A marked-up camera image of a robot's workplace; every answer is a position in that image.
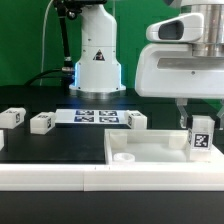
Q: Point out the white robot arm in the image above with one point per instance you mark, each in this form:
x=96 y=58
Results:
x=97 y=72

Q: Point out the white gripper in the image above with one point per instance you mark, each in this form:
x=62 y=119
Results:
x=180 y=63

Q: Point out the white obstacle fence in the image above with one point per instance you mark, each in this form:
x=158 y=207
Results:
x=191 y=176

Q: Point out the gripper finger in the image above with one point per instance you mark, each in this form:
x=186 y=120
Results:
x=219 y=124

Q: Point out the white square table top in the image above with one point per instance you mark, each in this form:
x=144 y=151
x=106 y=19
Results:
x=124 y=146

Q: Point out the white marker base plate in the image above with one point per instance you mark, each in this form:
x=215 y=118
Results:
x=90 y=116

